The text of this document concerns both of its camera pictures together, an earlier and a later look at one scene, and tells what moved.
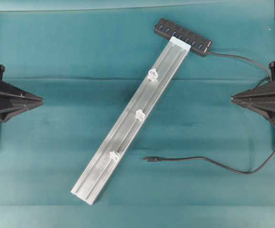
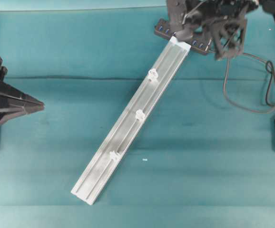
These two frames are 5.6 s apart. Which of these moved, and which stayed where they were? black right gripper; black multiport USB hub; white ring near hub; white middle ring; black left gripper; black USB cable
Moved: black right gripper; black USB cable
Stayed: white middle ring; white ring near hub; black left gripper; black multiport USB hub
